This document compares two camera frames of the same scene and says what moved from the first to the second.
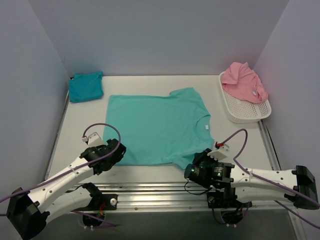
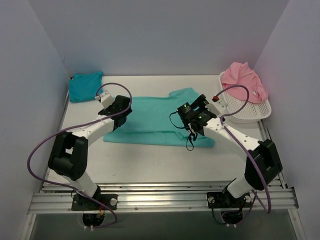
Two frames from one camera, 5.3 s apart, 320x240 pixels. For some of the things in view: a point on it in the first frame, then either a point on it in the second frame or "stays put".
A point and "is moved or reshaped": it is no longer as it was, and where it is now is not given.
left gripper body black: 116,152 to 122,120
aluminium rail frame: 157,196 stays put
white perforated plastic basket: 242,111 stays put
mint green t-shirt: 161,129 is moved or reshaped
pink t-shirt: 240,79 stays put
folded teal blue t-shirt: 86,86 stays put
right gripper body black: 200,158 to 191,127
